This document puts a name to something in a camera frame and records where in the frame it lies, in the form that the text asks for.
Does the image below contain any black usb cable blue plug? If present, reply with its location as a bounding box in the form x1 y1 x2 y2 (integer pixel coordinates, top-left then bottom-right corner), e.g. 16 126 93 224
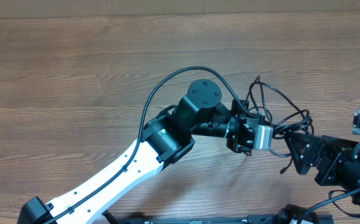
246 76 315 140

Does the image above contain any black usb cable silver plug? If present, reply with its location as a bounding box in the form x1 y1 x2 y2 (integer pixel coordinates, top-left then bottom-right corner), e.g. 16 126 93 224
249 106 292 174

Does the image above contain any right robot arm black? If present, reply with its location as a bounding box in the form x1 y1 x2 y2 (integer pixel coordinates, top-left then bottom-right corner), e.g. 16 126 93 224
285 132 360 205

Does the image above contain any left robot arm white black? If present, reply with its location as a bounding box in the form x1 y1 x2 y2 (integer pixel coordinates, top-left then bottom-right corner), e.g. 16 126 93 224
17 80 273 223

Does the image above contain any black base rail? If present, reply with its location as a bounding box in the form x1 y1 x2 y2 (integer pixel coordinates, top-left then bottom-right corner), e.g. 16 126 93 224
101 203 335 224

